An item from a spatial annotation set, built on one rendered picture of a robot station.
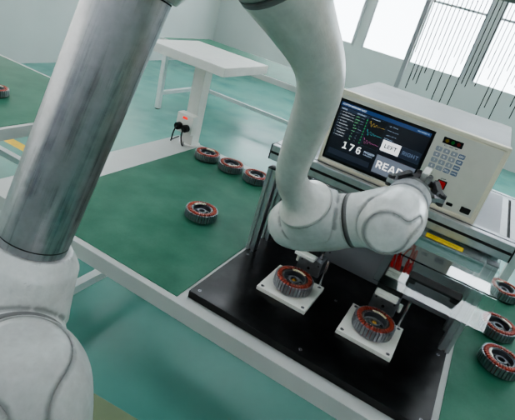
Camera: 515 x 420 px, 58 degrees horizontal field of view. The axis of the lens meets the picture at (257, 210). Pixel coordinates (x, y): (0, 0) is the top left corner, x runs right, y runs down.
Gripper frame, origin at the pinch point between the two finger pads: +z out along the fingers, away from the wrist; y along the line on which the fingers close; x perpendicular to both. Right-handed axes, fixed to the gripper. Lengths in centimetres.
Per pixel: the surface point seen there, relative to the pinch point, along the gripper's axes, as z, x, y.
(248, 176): 54, -43, -68
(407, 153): 9.7, 1.2, -6.6
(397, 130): 9.7, 5.8, -11.2
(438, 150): 9.7, 4.7, -0.1
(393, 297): 0.4, -33.1, 5.3
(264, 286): -9, -43, -26
